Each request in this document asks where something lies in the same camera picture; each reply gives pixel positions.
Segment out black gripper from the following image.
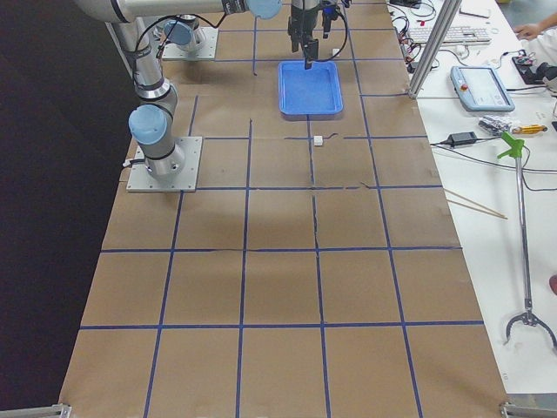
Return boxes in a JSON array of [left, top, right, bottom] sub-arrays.
[[287, 0, 321, 70]]

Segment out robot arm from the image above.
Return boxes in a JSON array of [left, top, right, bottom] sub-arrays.
[[76, 0, 282, 179], [163, 1, 325, 70]]

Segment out blue plastic tray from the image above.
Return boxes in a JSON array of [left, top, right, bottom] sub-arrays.
[[278, 60, 344, 116]]

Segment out person hand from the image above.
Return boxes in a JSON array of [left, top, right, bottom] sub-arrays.
[[513, 24, 542, 40]]

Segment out white keyboard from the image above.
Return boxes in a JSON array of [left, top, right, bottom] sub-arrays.
[[408, 26, 492, 44]]

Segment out black power adapter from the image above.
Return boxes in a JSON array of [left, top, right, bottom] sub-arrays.
[[447, 131, 478, 148]]

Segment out teach pendant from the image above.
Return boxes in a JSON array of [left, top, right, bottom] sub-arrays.
[[450, 66, 515, 112]]

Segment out yellow tool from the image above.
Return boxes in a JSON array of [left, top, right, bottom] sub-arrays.
[[512, 125, 547, 135]]

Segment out wooden chopsticks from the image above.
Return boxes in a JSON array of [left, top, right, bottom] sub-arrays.
[[444, 188, 507, 219]]

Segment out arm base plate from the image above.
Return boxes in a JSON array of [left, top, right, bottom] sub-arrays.
[[126, 137, 203, 192], [162, 26, 218, 61]]

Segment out aluminium frame post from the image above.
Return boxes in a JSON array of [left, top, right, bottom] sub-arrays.
[[407, 0, 461, 99]]

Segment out green handled reach grabber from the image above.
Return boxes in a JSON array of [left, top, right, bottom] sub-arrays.
[[497, 131, 556, 353]]

